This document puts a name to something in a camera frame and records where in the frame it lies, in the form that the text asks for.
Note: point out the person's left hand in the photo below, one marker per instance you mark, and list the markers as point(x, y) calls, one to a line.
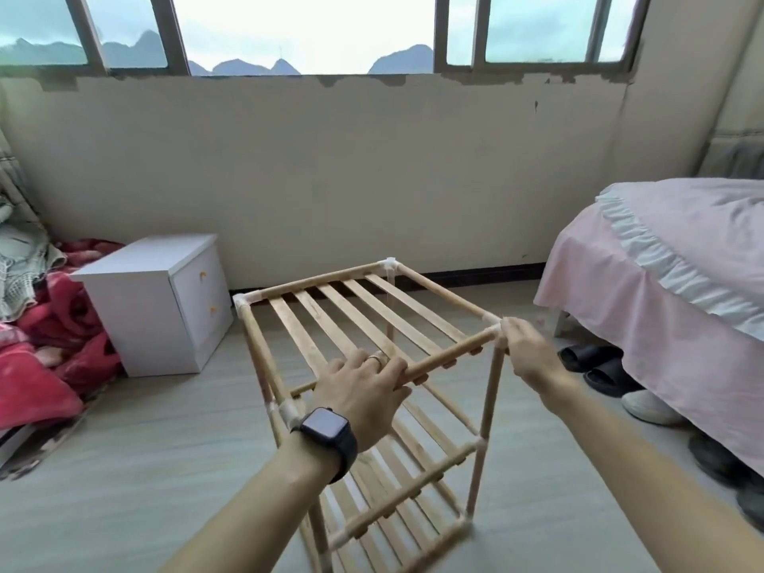
point(358, 400)

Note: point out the person's right hand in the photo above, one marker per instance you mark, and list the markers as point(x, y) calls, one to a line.
point(537, 364)

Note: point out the single white connector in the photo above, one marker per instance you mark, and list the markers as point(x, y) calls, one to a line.
point(287, 412)
point(492, 320)
point(242, 299)
point(388, 266)
point(480, 443)

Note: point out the person's left forearm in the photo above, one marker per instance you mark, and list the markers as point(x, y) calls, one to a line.
point(245, 519)

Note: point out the person's right forearm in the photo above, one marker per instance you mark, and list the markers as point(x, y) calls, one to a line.
point(657, 483)

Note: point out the white bed leg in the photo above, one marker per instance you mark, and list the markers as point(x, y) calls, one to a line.
point(559, 322)

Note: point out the black smartwatch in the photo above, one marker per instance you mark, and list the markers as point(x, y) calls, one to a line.
point(325, 435)

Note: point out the white shoe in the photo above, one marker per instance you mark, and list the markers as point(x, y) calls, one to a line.
point(651, 408)

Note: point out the pink ruffled bed skirt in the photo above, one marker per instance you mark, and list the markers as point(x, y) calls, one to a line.
point(669, 304)

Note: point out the dark shoe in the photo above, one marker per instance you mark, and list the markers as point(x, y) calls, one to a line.
point(716, 457)
point(752, 501)

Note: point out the white box cabinet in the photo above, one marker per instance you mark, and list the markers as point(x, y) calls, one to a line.
point(149, 304)

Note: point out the red fleece blanket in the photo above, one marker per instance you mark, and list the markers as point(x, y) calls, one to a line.
point(48, 340)

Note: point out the pale green cloth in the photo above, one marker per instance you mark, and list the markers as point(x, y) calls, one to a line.
point(18, 262)

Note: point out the window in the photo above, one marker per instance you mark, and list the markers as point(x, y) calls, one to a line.
point(298, 24)

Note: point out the green striped curtain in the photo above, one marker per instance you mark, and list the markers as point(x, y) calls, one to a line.
point(6, 173)

